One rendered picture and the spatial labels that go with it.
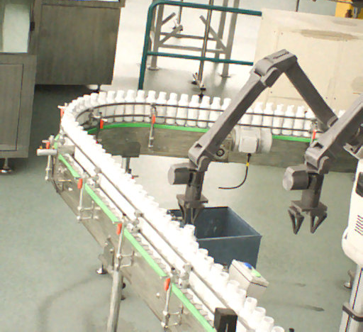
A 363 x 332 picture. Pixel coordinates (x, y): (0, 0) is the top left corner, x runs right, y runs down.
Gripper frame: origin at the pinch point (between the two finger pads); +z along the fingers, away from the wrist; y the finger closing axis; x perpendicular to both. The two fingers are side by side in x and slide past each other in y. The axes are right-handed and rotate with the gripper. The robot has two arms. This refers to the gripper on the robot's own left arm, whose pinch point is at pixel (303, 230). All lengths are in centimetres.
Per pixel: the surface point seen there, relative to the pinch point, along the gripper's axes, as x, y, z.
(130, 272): 78, -20, 53
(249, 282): 21.9, -2.0, 29.5
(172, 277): 34, -25, 32
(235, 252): 86, 31, 52
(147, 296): 61, -20, 54
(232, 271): 32.6, -2.5, 30.5
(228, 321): -55, -57, -5
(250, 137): 185, 92, 35
